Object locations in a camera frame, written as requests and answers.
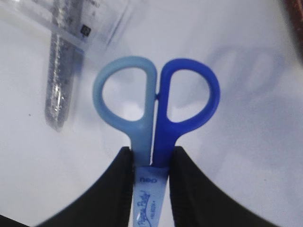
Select silver glitter pen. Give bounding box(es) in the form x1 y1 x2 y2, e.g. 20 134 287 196
45 0 83 132

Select clear plastic ruler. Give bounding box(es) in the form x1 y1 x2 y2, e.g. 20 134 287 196
0 0 134 52

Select blue safety scissors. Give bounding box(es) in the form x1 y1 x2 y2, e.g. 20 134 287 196
92 56 220 227

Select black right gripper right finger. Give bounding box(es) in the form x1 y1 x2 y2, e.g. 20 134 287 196
168 146 303 227

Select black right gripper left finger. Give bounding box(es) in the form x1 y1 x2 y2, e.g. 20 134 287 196
0 146 135 227

